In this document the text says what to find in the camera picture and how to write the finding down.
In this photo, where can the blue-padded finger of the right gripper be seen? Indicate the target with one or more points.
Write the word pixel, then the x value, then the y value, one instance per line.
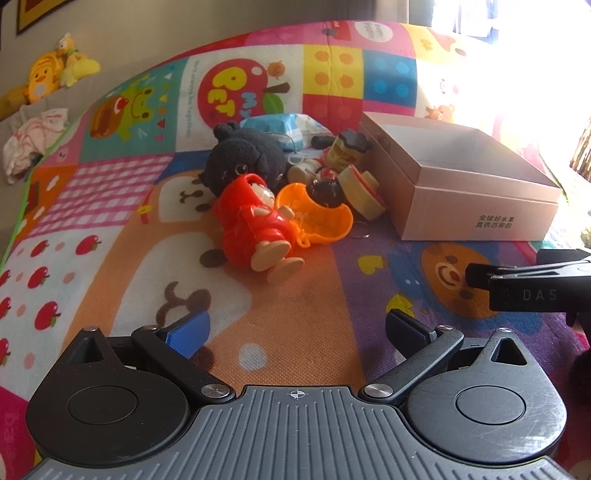
pixel 550 264

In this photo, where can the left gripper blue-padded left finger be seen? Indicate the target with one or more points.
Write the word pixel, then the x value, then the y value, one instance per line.
pixel 166 351

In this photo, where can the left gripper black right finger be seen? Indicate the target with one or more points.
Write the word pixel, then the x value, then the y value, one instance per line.
pixel 427 352

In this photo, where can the red hooded doll figure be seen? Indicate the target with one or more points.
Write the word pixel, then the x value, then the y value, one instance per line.
pixel 257 236

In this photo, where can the orange plastic scoop toy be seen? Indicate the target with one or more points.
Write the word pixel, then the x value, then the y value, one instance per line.
pixel 314 224

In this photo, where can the black-haired keychain doll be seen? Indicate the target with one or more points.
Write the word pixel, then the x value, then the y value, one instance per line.
pixel 325 189

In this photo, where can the yellow toy with black lid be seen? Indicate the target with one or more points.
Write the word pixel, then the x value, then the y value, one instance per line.
pixel 350 147

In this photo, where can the black plush bear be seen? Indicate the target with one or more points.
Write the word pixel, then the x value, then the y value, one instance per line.
pixel 241 151

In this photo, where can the blue wet wipes pack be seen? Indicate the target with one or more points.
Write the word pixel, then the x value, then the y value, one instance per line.
pixel 293 131

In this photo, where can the pink cardboard box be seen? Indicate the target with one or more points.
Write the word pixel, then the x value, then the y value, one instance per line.
pixel 446 182

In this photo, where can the colourful cartoon play mat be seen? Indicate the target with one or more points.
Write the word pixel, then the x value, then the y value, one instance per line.
pixel 303 253

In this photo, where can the white pink crumpled cloth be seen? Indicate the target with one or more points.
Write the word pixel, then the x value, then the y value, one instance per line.
pixel 31 141

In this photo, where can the yellow duck plush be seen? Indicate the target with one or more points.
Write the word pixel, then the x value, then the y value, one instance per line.
pixel 77 65

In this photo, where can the yellow tiger plush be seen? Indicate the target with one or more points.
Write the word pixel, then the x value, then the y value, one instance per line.
pixel 43 80

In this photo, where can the red gold framed picture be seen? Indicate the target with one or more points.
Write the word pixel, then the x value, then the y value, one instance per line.
pixel 30 12

